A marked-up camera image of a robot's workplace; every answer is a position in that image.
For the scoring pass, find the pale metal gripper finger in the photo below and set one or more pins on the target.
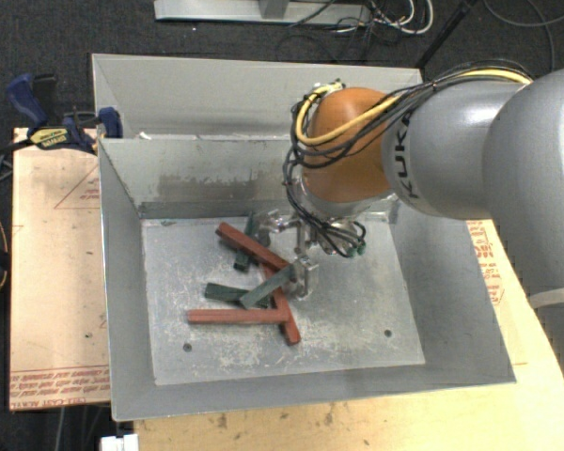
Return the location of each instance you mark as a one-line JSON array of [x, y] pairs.
[[305, 275], [276, 223]]

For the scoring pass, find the brown cardboard board red print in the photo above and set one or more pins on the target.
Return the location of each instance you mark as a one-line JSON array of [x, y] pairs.
[[56, 275]]

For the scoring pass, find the dark green flat block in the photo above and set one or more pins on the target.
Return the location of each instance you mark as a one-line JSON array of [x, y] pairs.
[[243, 260], [221, 292]]

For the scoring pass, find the grey metal bin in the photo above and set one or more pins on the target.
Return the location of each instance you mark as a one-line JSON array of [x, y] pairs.
[[357, 308]]

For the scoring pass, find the red-brown flat block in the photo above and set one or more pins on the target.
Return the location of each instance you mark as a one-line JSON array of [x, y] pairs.
[[286, 320], [230, 317], [249, 247]]

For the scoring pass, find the grey-green flat block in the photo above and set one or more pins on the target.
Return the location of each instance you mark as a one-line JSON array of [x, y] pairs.
[[263, 290]]

